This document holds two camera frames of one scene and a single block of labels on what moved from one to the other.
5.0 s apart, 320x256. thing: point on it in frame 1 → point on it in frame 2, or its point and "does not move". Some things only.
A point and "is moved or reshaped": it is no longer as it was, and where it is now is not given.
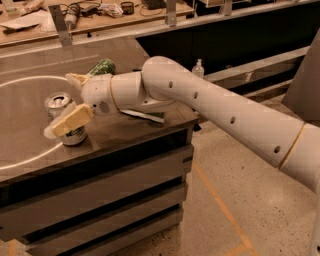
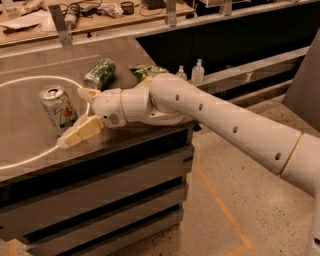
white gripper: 97,93 → 107,107
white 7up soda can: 59,105 is moved or reshaped
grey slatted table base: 91,203 does not move
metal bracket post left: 60,25 does not move
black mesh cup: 127,7 does not move
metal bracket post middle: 171,13 does not move
